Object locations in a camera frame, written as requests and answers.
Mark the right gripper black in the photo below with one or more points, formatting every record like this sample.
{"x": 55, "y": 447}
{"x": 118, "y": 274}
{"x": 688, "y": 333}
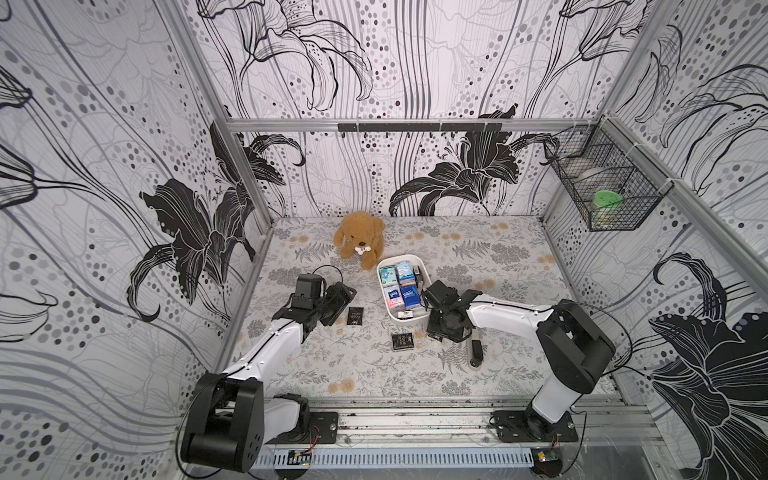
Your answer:
{"x": 436, "y": 301}

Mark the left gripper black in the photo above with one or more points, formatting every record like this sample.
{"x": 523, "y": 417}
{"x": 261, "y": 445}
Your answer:
{"x": 341, "y": 298}

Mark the blue Tempo tissue pack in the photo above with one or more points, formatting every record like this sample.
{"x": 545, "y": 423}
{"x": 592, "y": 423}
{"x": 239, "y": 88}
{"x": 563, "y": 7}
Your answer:
{"x": 410, "y": 295}

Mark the grey black stapler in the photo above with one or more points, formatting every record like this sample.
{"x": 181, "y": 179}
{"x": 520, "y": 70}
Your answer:
{"x": 476, "y": 354}

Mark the black square tissue pack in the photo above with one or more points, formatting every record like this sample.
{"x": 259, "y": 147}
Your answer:
{"x": 402, "y": 341}

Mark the black Face tissue pack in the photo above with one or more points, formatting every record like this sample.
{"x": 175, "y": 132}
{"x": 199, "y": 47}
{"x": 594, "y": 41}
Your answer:
{"x": 418, "y": 277}

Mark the pink Tempo tissue pack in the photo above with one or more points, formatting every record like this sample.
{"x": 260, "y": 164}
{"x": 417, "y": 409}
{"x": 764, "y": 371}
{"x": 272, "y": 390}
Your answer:
{"x": 393, "y": 298}

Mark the light blue tissue pack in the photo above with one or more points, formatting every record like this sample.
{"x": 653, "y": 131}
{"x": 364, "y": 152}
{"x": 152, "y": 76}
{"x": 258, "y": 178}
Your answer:
{"x": 405, "y": 273}

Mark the teal cartoon tissue pack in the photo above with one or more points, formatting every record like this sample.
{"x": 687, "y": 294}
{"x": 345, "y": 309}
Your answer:
{"x": 388, "y": 276}

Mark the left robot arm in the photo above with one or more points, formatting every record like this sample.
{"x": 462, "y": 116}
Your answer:
{"x": 230, "y": 419}

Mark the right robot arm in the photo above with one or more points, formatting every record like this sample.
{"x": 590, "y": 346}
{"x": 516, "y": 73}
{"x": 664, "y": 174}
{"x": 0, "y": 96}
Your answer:
{"x": 576, "y": 348}

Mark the white plastic storage box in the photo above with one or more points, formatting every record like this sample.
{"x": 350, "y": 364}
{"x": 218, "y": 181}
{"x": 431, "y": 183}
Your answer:
{"x": 420, "y": 313}

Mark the brown teddy bear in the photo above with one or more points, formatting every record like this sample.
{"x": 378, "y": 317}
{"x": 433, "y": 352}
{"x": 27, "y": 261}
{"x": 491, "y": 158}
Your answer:
{"x": 360, "y": 234}

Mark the green lidded cup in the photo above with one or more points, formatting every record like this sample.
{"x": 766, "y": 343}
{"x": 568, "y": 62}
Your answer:
{"x": 606, "y": 208}

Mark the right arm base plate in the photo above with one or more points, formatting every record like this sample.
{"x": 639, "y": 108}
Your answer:
{"x": 521, "y": 426}

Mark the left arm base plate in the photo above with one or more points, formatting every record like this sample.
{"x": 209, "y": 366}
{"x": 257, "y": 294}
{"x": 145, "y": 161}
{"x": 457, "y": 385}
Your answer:
{"x": 321, "y": 429}

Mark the white slotted cable duct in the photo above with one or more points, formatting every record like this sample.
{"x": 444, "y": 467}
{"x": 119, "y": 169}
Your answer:
{"x": 395, "y": 458}

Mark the black wire basket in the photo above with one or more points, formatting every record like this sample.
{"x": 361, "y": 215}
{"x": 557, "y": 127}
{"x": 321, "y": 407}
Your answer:
{"x": 590, "y": 158}

